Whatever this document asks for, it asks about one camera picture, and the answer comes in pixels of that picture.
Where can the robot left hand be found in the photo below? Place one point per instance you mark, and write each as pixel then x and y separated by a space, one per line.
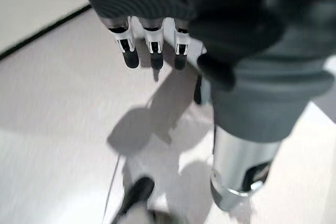
pixel 236 24

